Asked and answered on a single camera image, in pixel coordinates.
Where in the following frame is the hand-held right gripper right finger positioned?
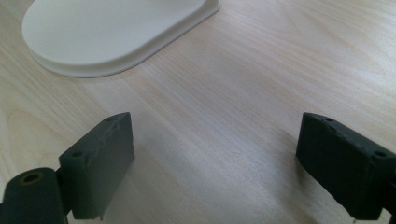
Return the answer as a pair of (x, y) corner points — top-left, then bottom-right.
(295, 111), (396, 221)

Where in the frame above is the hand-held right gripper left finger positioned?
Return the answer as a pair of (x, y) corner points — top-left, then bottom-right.
(58, 111), (136, 220)

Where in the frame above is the white oval plastic tray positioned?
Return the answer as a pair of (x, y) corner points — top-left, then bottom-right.
(21, 0), (222, 78)

